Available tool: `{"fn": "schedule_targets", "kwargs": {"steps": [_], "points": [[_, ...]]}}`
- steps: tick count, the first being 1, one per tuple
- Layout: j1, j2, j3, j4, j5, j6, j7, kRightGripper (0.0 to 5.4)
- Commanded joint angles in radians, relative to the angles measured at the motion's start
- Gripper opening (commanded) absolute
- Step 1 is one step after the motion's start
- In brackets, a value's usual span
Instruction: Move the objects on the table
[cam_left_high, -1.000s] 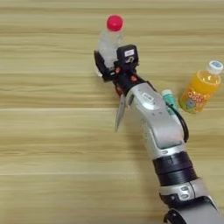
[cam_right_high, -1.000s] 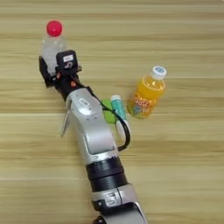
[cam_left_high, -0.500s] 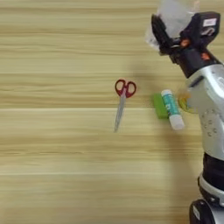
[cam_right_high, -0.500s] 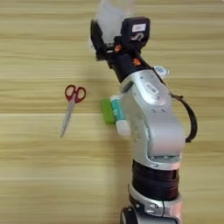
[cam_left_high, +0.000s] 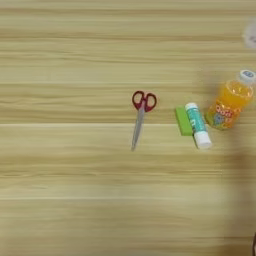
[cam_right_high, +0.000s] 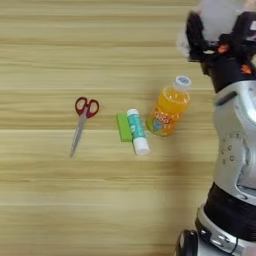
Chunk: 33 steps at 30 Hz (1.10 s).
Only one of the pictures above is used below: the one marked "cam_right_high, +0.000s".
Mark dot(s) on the orange juice bottle white cap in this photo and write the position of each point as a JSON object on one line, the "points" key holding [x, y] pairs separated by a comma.
{"points": [[166, 111]]}

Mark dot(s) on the teal and white glue stick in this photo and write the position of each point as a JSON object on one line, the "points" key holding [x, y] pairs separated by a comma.
{"points": [[136, 128]]}

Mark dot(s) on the green eraser block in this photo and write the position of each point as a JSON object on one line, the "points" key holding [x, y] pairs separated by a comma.
{"points": [[124, 128]]}

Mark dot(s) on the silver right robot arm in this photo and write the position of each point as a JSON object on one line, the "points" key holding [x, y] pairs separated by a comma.
{"points": [[233, 150]]}

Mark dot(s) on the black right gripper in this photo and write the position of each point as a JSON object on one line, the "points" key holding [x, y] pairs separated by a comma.
{"points": [[226, 71]]}

